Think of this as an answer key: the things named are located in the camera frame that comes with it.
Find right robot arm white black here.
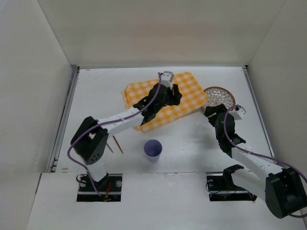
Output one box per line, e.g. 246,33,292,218
204,104,307,219

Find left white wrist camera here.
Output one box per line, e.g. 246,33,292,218
158,71,174,88

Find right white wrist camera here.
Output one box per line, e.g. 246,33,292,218
230,106,246,121

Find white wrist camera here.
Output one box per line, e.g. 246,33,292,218
158,71,174,88
230,106,246,121

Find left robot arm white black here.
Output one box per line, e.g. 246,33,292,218
67,83,182,192

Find right aluminium side rail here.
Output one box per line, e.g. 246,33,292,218
242,66,274,157

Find floral patterned ceramic plate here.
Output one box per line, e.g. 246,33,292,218
203,86,236,109

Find left aluminium side rail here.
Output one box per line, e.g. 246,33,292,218
46,65,80,173

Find aluminium side rail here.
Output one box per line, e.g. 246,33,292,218
46,65,80,173
242,66,274,157

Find yellow white checkered cloth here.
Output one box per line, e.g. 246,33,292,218
121,72,208,133

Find lilac plastic cup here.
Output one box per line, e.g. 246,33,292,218
143,139,163,162

